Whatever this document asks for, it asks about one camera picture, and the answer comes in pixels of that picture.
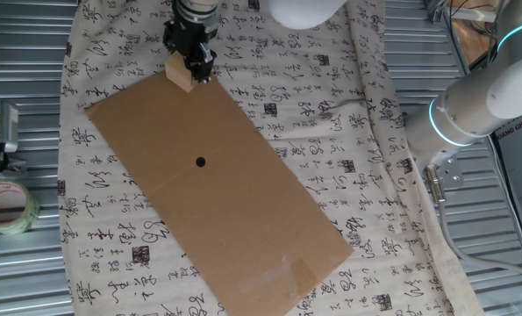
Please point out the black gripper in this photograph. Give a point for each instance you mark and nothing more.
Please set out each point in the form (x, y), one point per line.
(186, 35)

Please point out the light wooden block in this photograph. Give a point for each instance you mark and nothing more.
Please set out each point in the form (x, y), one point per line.
(179, 72)

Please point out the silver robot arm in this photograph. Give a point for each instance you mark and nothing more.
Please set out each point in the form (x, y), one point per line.
(484, 96)

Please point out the white calligraphy print cloth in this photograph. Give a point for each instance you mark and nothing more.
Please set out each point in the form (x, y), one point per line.
(331, 109)

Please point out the brown cardboard sheet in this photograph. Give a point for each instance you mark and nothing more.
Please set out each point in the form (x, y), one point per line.
(225, 210)

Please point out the clear packing tape roll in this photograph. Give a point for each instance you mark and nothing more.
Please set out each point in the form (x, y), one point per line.
(21, 219)

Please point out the brown wooden board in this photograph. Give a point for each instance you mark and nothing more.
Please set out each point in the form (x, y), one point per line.
(475, 39)

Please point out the grey printed poster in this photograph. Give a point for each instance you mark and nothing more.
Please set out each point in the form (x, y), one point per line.
(521, 175)

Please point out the silver finned camera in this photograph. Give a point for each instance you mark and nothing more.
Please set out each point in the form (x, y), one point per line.
(7, 127)

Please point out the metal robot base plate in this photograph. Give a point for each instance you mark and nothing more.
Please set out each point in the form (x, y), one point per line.
(451, 171)

